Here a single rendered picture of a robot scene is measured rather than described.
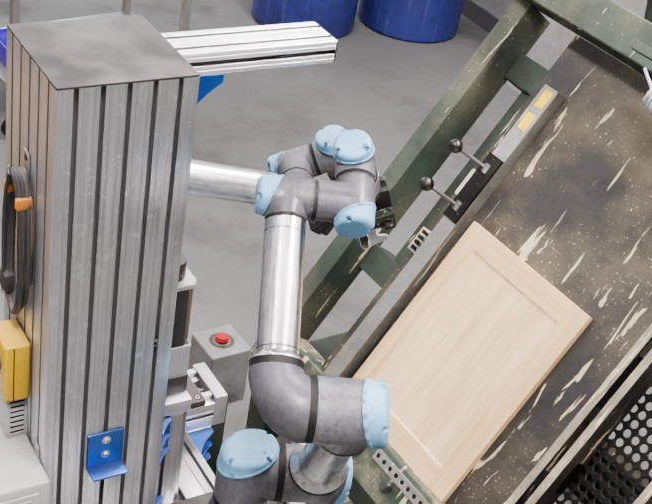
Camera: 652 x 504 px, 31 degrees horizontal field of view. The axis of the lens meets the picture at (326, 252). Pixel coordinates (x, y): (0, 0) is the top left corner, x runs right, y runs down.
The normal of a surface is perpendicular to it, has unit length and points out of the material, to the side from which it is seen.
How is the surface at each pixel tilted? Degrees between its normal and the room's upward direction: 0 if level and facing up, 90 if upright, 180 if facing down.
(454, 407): 56
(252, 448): 7
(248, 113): 0
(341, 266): 90
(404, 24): 90
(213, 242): 0
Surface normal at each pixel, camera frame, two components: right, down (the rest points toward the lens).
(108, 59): 0.15, -0.83
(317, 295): 0.53, 0.53
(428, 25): 0.28, 0.56
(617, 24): -0.60, -0.31
